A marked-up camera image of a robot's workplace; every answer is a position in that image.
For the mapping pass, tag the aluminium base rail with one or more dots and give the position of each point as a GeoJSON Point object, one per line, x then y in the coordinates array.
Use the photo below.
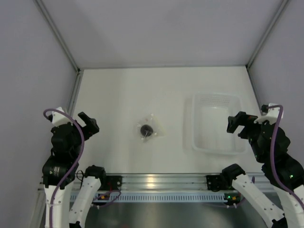
{"type": "Point", "coordinates": [174, 182]}

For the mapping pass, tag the left aluminium frame post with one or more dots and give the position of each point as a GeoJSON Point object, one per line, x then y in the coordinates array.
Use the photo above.
{"type": "Point", "coordinates": [60, 40]}

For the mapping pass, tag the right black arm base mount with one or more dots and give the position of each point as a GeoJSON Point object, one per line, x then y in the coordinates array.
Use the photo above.
{"type": "Point", "coordinates": [215, 183]}

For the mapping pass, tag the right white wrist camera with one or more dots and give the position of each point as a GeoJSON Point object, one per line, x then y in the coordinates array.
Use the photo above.
{"type": "Point", "coordinates": [270, 112]}

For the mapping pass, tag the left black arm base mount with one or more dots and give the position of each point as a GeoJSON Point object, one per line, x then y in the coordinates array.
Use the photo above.
{"type": "Point", "coordinates": [113, 182]}

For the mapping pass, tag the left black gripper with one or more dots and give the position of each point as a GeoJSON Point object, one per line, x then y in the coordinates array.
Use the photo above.
{"type": "Point", "coordinates": [90, 128]}

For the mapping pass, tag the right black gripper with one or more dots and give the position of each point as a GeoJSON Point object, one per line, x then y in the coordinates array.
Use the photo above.
{"type": "Point", "coordinates": [241, 118]}

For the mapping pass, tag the right aluminium frame post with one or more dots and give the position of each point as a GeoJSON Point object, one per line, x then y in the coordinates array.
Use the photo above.
{"type": "Point", "coordinates": [282, 6]}

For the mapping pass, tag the aluminium frame post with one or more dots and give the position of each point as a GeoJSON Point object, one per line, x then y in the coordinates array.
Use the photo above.
{"type": "Point", "coordinates": [60, 40]}
{"type": "Point", "coordinates": [282, 6]}

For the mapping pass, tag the clear zip top bag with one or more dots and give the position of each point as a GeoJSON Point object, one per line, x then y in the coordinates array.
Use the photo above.
{"type": "Point", "coordinates": [152, 120]}

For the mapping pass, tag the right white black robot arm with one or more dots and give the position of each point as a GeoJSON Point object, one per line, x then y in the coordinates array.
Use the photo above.
{"type": "Point", "coordinates": [269, 144]}

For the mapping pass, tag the translucent white plastic bin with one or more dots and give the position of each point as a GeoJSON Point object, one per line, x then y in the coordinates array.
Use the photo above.
{"type": "Point", "coordinates": [208, 123]}

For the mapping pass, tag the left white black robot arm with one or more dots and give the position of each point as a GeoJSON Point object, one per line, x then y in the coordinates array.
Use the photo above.
{"type": "Point", "coordinates": [59, 171]}

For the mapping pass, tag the black fake food piece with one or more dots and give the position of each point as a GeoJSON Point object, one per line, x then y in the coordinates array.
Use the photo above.
{"type": "Point", "coordinates": [146, 130]}

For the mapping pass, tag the slotted grey cable duct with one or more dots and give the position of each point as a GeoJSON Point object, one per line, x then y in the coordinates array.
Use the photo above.
{"type": "Point", "coordinates": [129, 197]}

